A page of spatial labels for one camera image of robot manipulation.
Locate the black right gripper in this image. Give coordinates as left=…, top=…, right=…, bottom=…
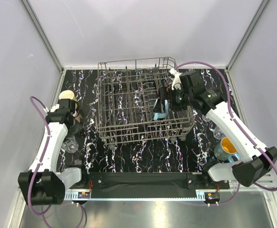
left=153, top=86, right=193, bottom=114

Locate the light blue ceramic mug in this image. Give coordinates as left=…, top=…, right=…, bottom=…
left=153, top=98, right=169, bottom=121

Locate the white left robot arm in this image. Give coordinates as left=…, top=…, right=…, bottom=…
left=18, top=99, right=88, bottom=207

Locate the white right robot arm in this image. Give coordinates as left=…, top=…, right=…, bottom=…
left=153, top=68, right=277, bottom=189

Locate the clear glass cup left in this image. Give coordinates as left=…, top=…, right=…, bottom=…
left=61, top=136, right=79, bottom=153

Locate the clear glass cup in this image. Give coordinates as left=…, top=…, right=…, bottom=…
left=213, top=126, right=226, bottom=140
left=202, top=115, right=210, bottom=122
left=61, top=136, right=79, bottom=153

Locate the yellow ceramic mug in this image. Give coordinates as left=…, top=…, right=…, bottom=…
left=58, top=90, right=77, bottom=104

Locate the clear glass cup right far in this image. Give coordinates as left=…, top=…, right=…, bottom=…
left=202, top=115, right=210, bottom=122

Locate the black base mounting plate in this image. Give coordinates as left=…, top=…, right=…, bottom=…
left=67, top=172, right=229, bottom=191

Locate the clear glass cup right near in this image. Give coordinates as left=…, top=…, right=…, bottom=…
left=213, top=126, right=226, bottom=140

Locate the blue floral mug orange inside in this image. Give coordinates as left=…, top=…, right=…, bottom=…
left=214, top=137, right=240, bottom=162

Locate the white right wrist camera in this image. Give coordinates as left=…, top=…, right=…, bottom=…
left=169, top=68, right=182, bottom=90

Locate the grey wire dish rack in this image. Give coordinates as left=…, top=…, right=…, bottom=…
left=96, top=57, right=195, bottom=149

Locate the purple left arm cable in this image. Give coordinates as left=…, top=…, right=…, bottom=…
left=27, top=96, right=52, bottom=216

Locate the aluminium frame rail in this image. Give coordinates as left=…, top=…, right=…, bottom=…
left=17, top=173, right=277, bottom=202

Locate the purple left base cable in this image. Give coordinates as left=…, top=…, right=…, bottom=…
left=42, top=203, right=86, bottom=226

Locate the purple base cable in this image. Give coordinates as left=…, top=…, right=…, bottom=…
left=218, top=184, right=242, bottom=205
left=42, top=203, right=86, bottom=226

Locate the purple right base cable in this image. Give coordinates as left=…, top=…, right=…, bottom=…
left=218, top=184, right=242, bottom=205

